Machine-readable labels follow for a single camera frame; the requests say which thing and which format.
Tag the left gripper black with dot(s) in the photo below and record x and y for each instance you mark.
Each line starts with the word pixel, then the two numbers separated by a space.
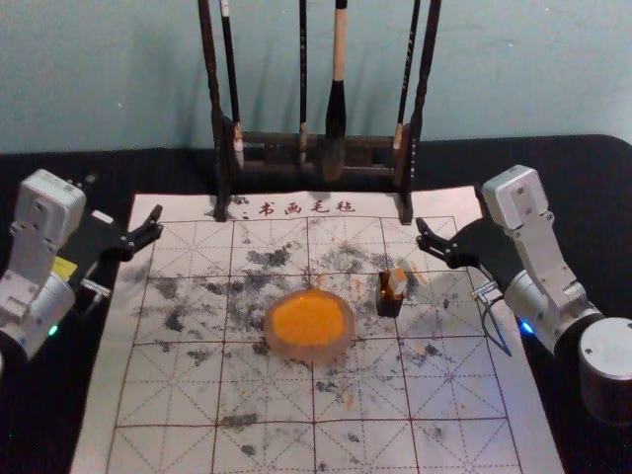
pixel 101 247

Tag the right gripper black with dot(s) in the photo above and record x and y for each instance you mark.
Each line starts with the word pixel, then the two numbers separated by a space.
pixel 481 252

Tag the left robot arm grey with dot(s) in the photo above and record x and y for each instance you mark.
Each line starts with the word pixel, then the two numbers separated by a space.
pixel 39 257

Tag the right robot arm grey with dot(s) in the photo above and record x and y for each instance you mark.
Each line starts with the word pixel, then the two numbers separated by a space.
pixel 538 276

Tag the dark wooden brush rack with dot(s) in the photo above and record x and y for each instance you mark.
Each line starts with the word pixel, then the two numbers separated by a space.
pixel 370 170

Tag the round dish of orange paste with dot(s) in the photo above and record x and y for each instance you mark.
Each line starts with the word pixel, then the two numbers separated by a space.
pixel 308 323

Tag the black table cloth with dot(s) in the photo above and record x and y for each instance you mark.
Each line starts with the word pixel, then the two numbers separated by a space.
pixel 568 163

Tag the thin black calligraphy brush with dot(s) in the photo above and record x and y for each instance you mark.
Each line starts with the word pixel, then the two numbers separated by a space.
pixel 302 74
pixel 407 74
pixel 231 74

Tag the white felt mat red grid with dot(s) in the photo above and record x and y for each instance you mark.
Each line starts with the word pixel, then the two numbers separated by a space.
pixel 345 424

